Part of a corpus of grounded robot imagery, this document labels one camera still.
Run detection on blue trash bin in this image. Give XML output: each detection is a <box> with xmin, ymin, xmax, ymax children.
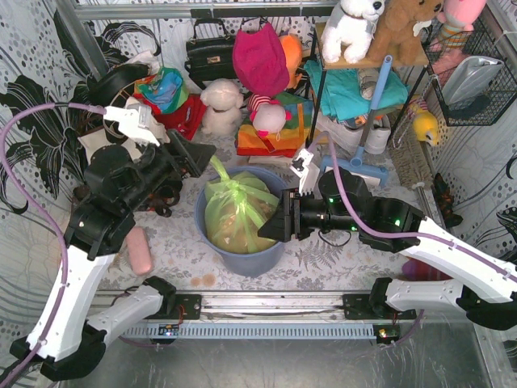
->
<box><xmin>194</xmin><ymin>164</ymin><xmax>286</xmax><ymax>277</ymax></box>

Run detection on green trash bag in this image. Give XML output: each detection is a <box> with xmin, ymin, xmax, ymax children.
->
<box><xmin>204</xmin><ymin>156</ymin><xmax>280</xmax><ymax>255</ymax></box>

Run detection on blue lint roller mop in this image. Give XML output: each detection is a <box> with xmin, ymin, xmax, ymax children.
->
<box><xmin>338</xmin><ymin>54</ymin><xmax>393</xmax><ymax>187</ymax></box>

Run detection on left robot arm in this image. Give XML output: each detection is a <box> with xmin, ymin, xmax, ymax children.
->
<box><xmin>1</xmin><ymin>130</ymin><xmax>216</xmax><ymax>387</ymax></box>

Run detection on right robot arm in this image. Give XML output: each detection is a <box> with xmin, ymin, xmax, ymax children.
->
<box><xmin>258</xmin><ymin>169</ymin><xmax>516</xmax><ymax>331</ymax></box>

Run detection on rainbow striped bag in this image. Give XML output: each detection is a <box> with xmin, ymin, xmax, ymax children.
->
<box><xmin>235</xmin><ymin>92</ymin><xmax>313</xmax><ymax>157</ymax></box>

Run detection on cream canvas tote bag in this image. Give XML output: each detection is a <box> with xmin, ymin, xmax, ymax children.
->
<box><xmin>78</xmin><ymin>129</ymin><xmax>141</xmax><ymax>164</ymax></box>

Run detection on magenta cloth bag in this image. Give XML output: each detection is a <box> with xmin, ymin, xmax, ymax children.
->
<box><xmin>232</xmin><ymin>22</ymin><xmax>289</xmax><ymax>97</ymax></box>

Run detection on red cloth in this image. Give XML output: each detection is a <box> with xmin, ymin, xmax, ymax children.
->
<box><xmin>155</xmin><ymin>95</ymin><xmax>207</xmax><ymax>141</ymax></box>

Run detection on white plush lamb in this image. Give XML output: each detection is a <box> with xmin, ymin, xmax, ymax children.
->
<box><xmin>200</xmin><ymin>78</ymin><xmax>244</xmax><ymax>136</ymax></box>

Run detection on colourful printed cloth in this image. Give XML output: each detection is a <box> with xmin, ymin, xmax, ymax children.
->
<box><xmin>132</xmin><ymin>67</ymin><xmax>189</xmax><ymax>115</ymax></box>

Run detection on pink faced plush doll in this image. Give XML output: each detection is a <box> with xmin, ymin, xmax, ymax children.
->
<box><xmin>247</xmin><ymin>94</ymin><xmax>292</xmax><ymax>138</ymax></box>

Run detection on black leather handbag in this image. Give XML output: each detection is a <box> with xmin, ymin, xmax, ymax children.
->
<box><xmin>184</xmin><ymin>19</ymin><xmax>237</xmax><ymax>90</ymax></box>

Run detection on white sneakers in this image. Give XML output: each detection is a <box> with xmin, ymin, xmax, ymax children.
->
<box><xmin>316</xmin><ymin>115</ymin><xmax>391</xmax><ymax>154</ymax></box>

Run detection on grey chenille duster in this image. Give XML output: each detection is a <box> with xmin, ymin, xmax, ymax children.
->
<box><xmin>389</xmin><ymin>129</ymin><xmax>433</xmax><ymax>189</ymax></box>

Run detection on orange plush toy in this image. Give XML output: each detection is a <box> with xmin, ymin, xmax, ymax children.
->
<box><xmin>280</xmin><ymin>35</ymin><xmax>302</xmax><ymax>89</ymax></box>

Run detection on teal folded cloth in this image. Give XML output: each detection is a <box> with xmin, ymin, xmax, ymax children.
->
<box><xmin>319</xmin><ymin>70</ymin><xmax>409</xmax><ymax>121</ymax></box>

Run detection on grey patterned small pillow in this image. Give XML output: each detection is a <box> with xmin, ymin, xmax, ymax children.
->
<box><xmin>357</xmin><ymin>68</ymin><xmax>380</xmax><ymax>100</ymax></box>

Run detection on yellow plush toy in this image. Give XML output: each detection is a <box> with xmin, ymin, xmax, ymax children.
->
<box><xmin>408</xmin><ymin>99</ymin><xmax>439</xmax><ymax>146</ymax></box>

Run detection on wooden shelf rack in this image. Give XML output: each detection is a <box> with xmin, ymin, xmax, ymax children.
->
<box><xmin>305</xmin><ymin>22</ymin><xmax>431</xmax><ymax>150</ymax></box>

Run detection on white plush dog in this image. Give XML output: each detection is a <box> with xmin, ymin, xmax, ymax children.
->
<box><xmin>322</xmin><ymin>0</ymin><xmax>385</xmax><ymax>64</ymax></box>

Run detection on brown plush bear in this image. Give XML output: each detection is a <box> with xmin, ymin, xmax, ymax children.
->
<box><xmin>367</xmin><ymin>0</ymin><xmax>443</xmax><ymax>65</ymax></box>

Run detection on silver foil pouch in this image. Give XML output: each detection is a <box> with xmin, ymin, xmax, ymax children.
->
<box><xmin>442</xmin><ymin>56</ymin><xmax>505</xmax><ymax>105</ymax></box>

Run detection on pink plush toy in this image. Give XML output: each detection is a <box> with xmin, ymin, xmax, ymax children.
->
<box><xmin>428</xmin><ymin>0</ymin><xmax>486</xmax><ymax>74</ymax></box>

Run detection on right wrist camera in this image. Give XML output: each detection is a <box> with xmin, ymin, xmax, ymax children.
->
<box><xmin>290</xmin><ymin>149</ymin><xmax>320</xmax><ymax>196</ymax></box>

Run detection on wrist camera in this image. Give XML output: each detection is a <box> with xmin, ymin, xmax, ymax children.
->
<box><xmin>103</xmin><ymin>103</ymin><xmax>169</xmax><ymax>146</ymax></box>
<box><xmin>290</xmin><ymin>149</ymin><xmax>320</xmax><ymax>196</ymax></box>

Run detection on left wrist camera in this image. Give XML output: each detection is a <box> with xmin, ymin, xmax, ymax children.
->
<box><xmin>103</xmin><ymin>103</ymin><xmax>169</xmax><ymax>146</ymax></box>

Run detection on black wire basket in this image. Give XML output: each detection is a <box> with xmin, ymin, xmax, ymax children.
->
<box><xmin>422</xmin><ymin>19</ymin><xmax>516</xmax><ymax>127</ymax></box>

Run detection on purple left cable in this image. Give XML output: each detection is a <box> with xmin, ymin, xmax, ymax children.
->
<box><xmin>0</xmin><ymin>101</ymin><xmax>179</xmax><ymax>388</ymax></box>

